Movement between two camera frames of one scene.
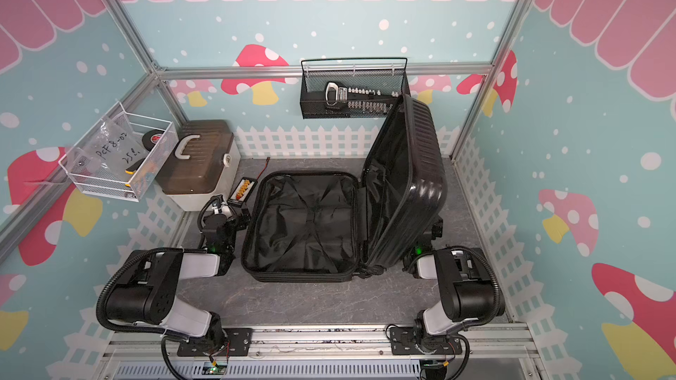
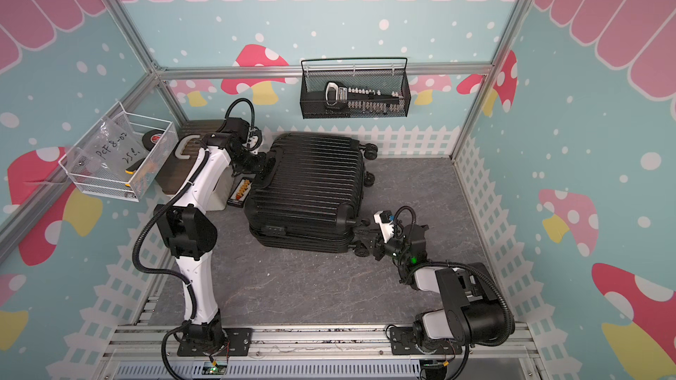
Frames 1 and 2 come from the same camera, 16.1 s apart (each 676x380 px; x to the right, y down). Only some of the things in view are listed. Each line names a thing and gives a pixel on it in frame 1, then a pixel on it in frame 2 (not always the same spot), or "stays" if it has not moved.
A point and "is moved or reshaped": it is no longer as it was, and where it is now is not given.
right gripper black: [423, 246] → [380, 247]
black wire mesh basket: [352, 87] stays
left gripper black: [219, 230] → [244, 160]
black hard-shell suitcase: [335, 227] is moved or reshaped
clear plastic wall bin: [123, 156] stays
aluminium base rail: [319, 352] stays
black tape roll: [150, 138] stays
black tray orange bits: [242, 192] stays
